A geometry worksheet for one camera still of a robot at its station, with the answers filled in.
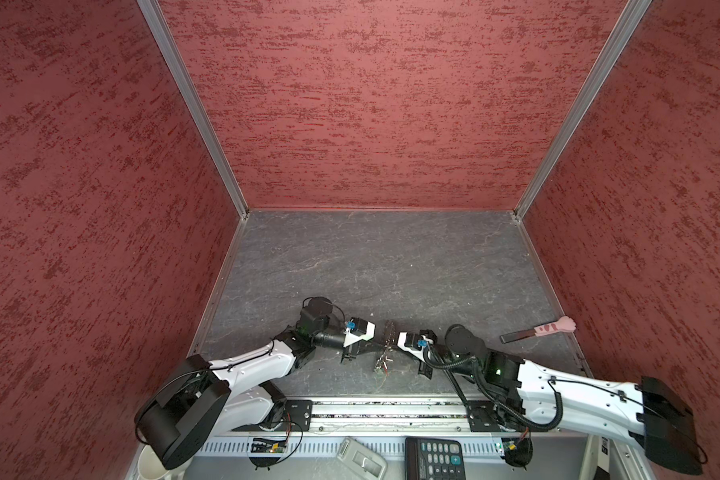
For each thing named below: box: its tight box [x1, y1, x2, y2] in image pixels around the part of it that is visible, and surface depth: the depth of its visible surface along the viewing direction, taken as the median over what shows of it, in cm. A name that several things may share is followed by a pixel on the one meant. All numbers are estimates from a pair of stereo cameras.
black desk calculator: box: [404, 436, 466, 480], surface depth 68 cm
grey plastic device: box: [336, 436, 388, 480], surface depth 67 cm
